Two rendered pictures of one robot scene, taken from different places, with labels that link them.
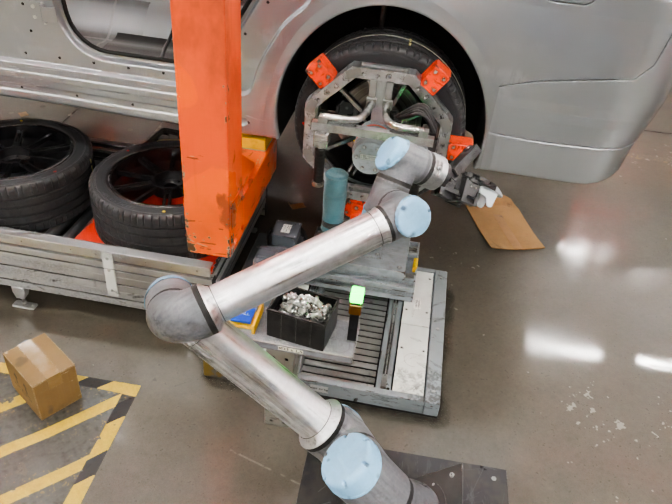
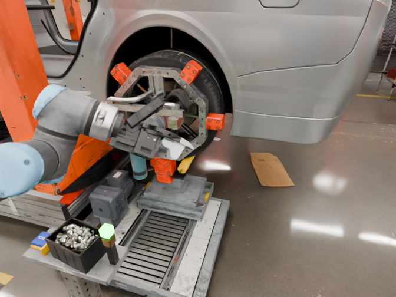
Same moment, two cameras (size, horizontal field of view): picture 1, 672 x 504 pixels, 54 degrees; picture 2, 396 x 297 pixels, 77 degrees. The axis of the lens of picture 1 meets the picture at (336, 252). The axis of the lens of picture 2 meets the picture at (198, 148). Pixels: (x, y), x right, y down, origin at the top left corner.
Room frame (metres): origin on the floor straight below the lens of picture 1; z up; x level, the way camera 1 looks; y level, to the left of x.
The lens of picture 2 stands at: (0.95, -0.54, 1.40)
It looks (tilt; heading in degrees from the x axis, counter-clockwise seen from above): 30 degrees down; 10
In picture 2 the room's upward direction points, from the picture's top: straight up
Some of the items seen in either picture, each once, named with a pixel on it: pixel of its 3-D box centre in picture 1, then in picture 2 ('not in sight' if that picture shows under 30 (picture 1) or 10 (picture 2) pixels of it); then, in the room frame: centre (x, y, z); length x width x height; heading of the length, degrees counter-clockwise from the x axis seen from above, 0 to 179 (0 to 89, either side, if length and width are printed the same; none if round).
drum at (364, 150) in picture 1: (373, 145); (156, 120); (2.17, -0.10, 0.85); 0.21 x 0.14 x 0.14; 174
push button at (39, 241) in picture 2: (243, 315); (43, 240); (1.60, 0.29, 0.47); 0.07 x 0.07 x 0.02; 84
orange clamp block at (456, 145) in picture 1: (459, 148); (214, 121); (2.21, -0.42, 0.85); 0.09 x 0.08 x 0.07; 84
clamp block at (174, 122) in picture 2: not in sight; (175, 120); (2.02, -0.25, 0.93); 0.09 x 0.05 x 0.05; 174
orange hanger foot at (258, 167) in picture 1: (241, 158); (88, 132); (2.26, 0.40, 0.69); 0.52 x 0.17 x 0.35; 174
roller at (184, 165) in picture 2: not in sight; (187, 159); (2.32, -0.24, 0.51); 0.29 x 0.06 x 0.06; 174
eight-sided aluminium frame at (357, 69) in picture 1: (375, 137); (161, 115); (2.24, -0.11, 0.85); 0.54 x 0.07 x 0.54; 84
